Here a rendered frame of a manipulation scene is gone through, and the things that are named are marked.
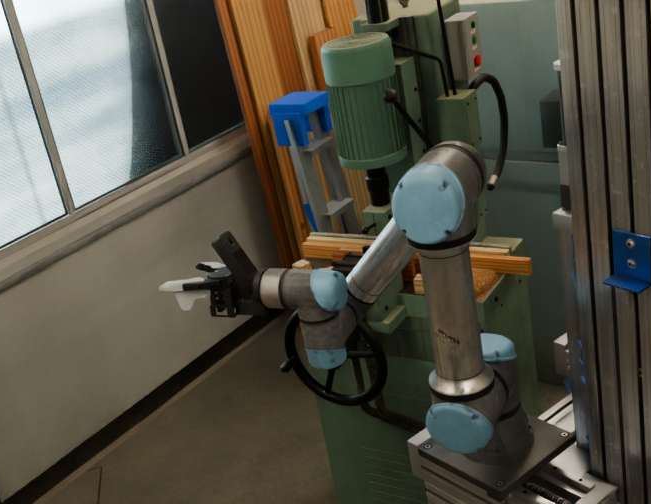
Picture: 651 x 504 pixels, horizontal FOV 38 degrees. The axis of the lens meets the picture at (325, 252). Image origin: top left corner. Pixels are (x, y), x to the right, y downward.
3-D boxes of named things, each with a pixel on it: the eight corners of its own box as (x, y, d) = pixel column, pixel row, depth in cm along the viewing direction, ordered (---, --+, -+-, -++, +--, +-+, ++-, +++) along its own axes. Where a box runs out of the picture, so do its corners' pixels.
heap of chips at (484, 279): (446, 297, 229) (444, 283, 228) (468, 272, 240) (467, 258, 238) (481, 300, 224) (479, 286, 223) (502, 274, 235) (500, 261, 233)
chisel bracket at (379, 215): (365, 241, 248) (360, 211, 245) (389, 219, 259) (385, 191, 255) (390, 242, 244) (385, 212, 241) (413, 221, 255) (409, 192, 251)
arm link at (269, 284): (275, 276, 171) (295, 262, 178) (253, 275, 173) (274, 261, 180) (280, 314, 173) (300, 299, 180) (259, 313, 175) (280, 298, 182)
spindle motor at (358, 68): (328, 171, 240) (306, 51, 227) (360, 147, 253) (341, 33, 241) (389, 172, 230) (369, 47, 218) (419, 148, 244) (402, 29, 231)
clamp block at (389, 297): (331, 316, 237) (325, 285, 233) (357, 292, 247) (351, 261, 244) (383, 322, 229) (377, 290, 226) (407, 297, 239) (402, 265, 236)
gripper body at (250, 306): (207, 316, 180) (261, 320, 175) (200, 274, 178) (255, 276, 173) (228, 303, 187) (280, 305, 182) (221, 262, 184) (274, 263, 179)
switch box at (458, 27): (449, 81, 251) (441, 21, 245) (463, 70, 259) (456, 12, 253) (470, 80, 248) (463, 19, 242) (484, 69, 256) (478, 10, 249)
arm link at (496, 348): (527, 385, 185) (521, 325, 180) (510, 424, 175) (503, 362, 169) (469, 380, 191) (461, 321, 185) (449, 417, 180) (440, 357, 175)
